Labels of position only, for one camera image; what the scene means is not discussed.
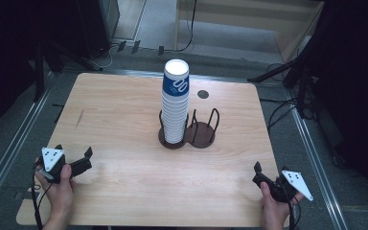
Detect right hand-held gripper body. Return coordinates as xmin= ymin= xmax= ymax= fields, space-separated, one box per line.
xmin=252 ymin=170 xmax=314 ymax=203

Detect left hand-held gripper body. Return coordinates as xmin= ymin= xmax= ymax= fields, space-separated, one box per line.
xmin=37 ymin=148 xmax=94 ymax=184

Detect dark brown double cup holder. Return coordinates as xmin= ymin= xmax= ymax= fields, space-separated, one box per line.
xmin=157 ymin=107 xmax=220 ymax=150

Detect stack of paper cups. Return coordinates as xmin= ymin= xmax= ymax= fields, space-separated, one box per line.
xmin=161 ymin=90 xmax=191 ymax=145

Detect person's right hand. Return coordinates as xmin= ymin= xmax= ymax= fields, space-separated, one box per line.
xmin=260 ymin=182 xmax=305 ymax=230

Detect person's left hand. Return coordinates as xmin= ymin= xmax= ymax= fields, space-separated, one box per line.
xmin=34 ymin=156 xmax=77 ymax=222

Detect grey tape strip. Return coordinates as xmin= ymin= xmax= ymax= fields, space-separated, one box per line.
xmin=13 ymin=190 xmax=42 ymax=201

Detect black tripod stand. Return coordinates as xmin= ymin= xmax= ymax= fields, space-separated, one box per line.
xmin=28 ymin=36 xmax=104 ymax=104
xmin=247 ymin=32 xmax=322 ymax=120

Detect black cabinet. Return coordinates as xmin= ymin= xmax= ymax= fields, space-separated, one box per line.
xmin=76 ymin=0 xmax=121 ymax=60

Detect light wooden platform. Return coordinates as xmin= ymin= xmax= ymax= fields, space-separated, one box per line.
xmin=173 ymin=0 xmax=326 ymax=64

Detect metal floor rail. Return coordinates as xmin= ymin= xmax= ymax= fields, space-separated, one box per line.
xmin=0 ymin=70 xmax=56 ymax=213
xmin=287 ymin=90 xmax=349 ymax=230

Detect right hand-held gripper cable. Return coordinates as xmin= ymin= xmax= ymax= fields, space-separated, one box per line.
xmin=287 ymin=185 xmax=302 ymax=230

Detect hand-held gripper cable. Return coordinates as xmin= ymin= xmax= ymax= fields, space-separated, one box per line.
xmin=287 ymin=185 xmax=302 ymax=230
xmin=31 ymin=159 xmax=55 ymax=230

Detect left hand-held gripper cable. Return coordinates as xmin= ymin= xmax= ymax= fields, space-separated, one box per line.
xmin=31 ymin=159 xmax=55 ymax=230

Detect black floor cables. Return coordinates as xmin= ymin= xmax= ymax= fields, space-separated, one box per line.
xmin=260 ymin=61 xmax=317 ymax=130

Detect white floor cable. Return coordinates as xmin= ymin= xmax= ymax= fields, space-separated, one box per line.
xmin=102 ymin=43 xmax=120 ymax=70

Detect black hanging cable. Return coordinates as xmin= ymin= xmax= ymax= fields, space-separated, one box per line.
xmin=174 ymin=0 xmax=198 ymax=54

